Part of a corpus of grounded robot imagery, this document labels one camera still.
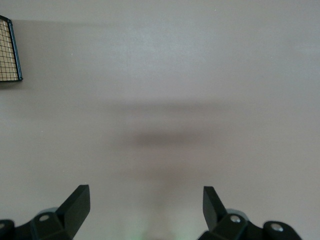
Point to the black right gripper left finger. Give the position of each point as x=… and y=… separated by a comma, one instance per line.
x=75, y=212

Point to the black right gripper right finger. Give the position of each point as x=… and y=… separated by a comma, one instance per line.
x=215, y=212

